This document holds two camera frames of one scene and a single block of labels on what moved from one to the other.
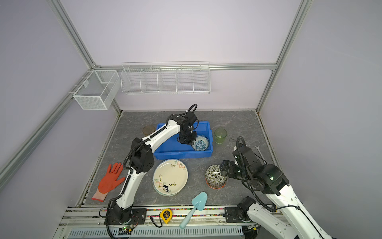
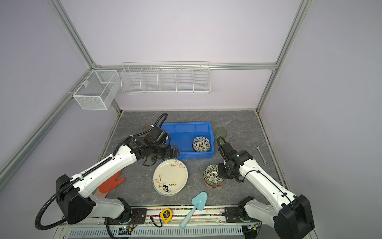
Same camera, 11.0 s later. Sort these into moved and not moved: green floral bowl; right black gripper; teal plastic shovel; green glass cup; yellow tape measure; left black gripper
Moved: left black gripper; green floral bowl
Not moved: yellow tape measure; green glass cup; right black gripper; teal plastic shovel
